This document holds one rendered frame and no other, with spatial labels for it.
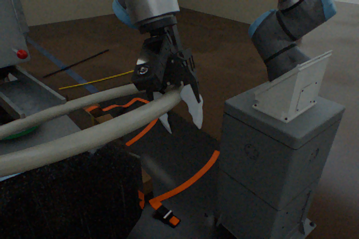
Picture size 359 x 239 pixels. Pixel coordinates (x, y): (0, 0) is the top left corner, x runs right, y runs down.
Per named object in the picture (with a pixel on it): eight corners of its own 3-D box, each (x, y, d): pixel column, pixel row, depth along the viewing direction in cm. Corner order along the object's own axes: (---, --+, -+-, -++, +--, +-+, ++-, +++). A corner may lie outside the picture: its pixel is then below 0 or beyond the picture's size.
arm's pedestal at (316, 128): (250, 180, 210) (270, 73, 164) (316, 226, 178) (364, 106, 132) (201, 216, 183) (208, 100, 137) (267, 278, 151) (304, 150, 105)
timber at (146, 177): (153, 191, 199) (152, 178, 193) (138, 199, 193) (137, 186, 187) (132, 167, 219) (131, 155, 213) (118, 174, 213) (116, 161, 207)
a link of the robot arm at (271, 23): (271, 60, 138) (252, 29, 139) (304, 39, 127) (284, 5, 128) (258, 64, 126) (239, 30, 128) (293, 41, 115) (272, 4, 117)
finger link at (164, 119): (179, 125, 62) (177, 83, 58) (171, 135, 56) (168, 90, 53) (166, 124, 62) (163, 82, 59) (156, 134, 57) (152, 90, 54)
